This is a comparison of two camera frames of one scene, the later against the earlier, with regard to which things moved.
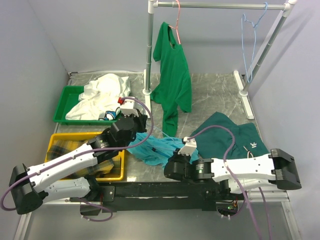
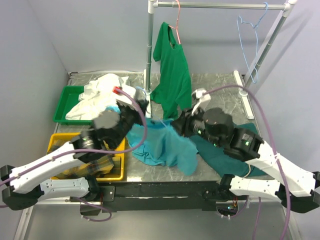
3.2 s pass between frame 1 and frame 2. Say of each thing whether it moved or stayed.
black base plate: stayed
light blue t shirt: moved
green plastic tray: stayed
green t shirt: stayed
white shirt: stayed
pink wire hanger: stayed
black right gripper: moved
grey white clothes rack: stayed
